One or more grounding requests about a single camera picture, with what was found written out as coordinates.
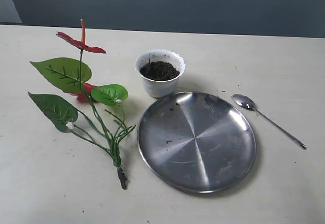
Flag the artificial red anthurium plant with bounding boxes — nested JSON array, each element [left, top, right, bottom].
[[28, 19, 135, 190]]

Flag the metal spoon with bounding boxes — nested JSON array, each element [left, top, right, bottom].
[[231, 94, 307, 150]]

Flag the dark soil in pot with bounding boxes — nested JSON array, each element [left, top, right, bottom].
[[140, 61, 180, 81]]

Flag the white plastic flower pot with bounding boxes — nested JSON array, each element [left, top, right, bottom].
[[135, 49, 186, 98]]

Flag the round stainless steel plate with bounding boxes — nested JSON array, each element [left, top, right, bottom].
[[137, 91, 257, 194]]

